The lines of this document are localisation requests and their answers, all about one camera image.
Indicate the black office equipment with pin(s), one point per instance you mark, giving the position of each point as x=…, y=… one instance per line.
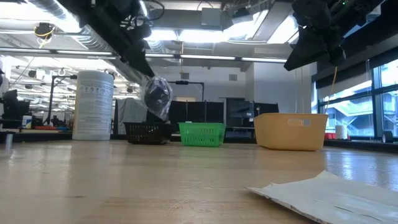
x=12, y=109

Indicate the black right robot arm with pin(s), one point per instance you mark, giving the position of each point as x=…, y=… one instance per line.
x=357, y=12

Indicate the white plastic tub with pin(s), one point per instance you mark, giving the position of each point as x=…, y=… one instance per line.
x=27, y=122

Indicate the black partition panels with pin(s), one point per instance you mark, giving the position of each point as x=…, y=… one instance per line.
x=192, y=110

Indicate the black overhead camera rig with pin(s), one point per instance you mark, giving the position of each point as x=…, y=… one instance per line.
x=186, y=82

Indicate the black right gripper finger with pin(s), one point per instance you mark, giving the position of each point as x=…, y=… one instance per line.
x=308, y=49
x=336, y=54

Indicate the grey ceiling box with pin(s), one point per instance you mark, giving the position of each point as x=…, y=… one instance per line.
x=211, y=17

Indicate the clear bag black round item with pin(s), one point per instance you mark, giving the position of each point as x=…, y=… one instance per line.
x=157, y=98

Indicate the long ceiling light bar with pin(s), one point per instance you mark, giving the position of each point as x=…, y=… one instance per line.
x=217, y=57

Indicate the black tripod stand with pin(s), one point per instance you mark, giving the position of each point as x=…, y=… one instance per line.
x=53, y=93

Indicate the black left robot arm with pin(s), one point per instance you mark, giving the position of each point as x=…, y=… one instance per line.
x=93, y=21

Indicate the black plastic basket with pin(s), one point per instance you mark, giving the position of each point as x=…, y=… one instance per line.
x=144, y=133

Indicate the black tape roll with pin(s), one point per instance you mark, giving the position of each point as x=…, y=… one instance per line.
x=387, y=136

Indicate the yellow plastic basket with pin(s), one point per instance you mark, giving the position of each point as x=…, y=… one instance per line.
x=290, y=132

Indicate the black monitor desk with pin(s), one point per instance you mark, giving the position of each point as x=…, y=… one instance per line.
x=242, y=113

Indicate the green plastic basket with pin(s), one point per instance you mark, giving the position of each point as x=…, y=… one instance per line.
x=202, y=134

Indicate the white paper towel roll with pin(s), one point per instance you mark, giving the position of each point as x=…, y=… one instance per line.
x=341, y=132

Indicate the white wipes canister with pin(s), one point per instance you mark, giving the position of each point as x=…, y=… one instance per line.
x=93, y=105

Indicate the white paper packet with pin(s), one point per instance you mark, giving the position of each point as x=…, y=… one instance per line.
x=329, y=199

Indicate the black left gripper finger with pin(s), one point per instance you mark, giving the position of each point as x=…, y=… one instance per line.
x=145, y=49
x=136, y=59

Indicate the grey cloth cover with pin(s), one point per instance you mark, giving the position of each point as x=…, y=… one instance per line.
x=130, y=110

